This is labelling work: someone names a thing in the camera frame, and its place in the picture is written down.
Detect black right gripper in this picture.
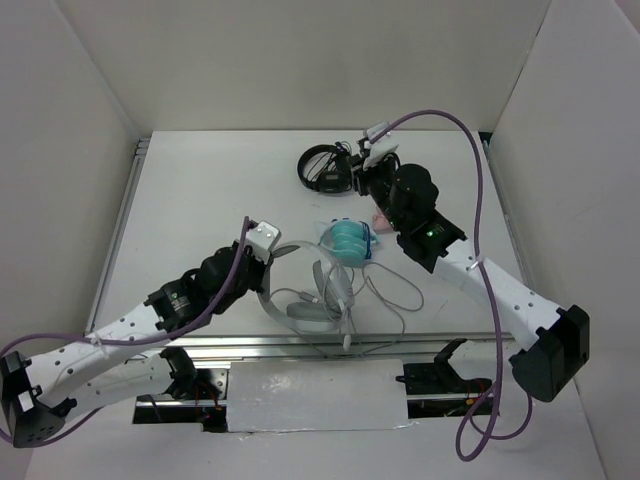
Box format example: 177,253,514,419
346,151,407,232

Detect grey headphone cable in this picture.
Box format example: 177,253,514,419
272,259,425,357

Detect grey white over-ear headphones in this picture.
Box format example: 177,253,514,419
257,241,355,352

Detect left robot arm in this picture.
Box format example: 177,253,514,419
1,233,278,449

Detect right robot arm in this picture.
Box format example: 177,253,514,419
349,153,590,403

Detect black headphones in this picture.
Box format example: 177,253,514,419
297,142,353,194

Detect pink blue cat-ear headphones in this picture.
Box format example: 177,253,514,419
372,210,393,234

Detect white taped cover plate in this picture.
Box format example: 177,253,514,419
226,359,409,433

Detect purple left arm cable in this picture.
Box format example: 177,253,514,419
0,215,251,444

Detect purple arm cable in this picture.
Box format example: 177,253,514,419
382,109,533,461
0,215,251,444

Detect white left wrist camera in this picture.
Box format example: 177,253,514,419
245,221,281,264

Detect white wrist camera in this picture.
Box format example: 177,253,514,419
358,121,399,171
245,221,281,264

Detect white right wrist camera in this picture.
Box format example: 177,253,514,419
358,121,399,171

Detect teal headphones blue cable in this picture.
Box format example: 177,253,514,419
314,216,383,268

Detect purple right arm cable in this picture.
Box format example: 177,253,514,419
382,109,533,461

